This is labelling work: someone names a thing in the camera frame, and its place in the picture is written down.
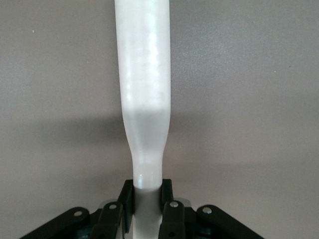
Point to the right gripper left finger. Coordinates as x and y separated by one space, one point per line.
107 224

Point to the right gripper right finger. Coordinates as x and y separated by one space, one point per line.
179 224

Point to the pale plastic hand brush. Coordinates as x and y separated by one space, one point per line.
142 74

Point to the large table cover sheet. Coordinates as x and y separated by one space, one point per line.
49 74

